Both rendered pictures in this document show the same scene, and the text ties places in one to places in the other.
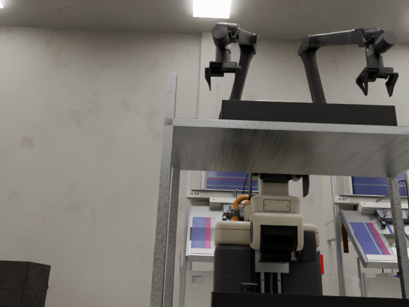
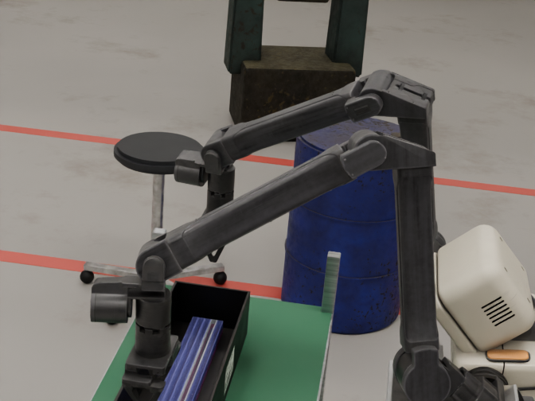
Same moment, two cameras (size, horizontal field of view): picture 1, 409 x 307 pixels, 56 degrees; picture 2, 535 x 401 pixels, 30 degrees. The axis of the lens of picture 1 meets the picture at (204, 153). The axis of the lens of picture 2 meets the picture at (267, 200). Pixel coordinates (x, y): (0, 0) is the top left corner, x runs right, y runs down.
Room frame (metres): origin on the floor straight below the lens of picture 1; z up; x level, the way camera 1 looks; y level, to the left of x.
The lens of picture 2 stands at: (1.56, -1.97, 2.13)
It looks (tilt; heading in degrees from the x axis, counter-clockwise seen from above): 24 degrees down; 96
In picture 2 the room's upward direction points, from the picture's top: 5 degrees clockwise
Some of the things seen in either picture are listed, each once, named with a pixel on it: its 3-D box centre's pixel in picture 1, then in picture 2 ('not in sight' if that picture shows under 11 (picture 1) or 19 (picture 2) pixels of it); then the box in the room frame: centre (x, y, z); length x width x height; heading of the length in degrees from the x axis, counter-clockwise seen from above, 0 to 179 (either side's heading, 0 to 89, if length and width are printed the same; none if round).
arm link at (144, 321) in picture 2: (374, 52); (150, 306); (1.23, -0.62, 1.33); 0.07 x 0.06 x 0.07; 11
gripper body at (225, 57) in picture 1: (223, 61); (220, 204); (1.24, -0.06, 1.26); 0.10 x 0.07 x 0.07; 89
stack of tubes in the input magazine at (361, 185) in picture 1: (377, 183); not in sight; (3.74, -1.74, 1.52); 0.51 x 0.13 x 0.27; 90
